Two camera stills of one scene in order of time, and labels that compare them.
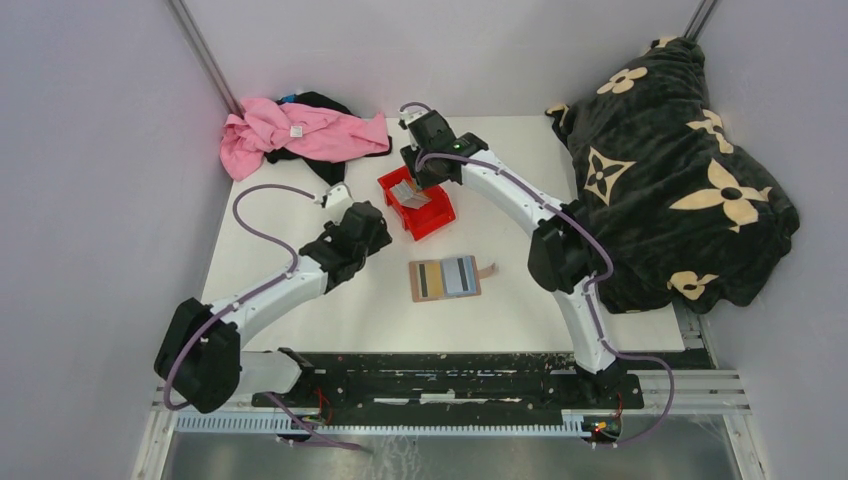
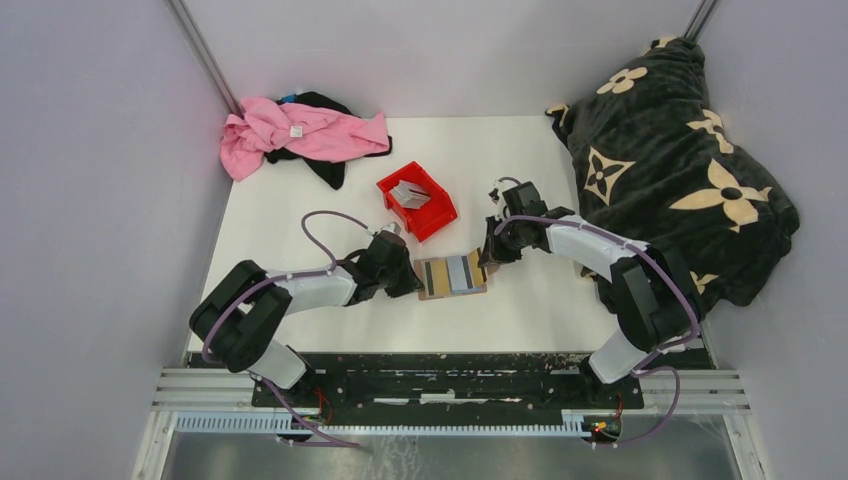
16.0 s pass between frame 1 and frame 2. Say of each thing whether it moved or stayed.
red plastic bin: stayed
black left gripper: moved
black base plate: stayed
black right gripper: moved
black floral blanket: stayed
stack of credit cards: stayed
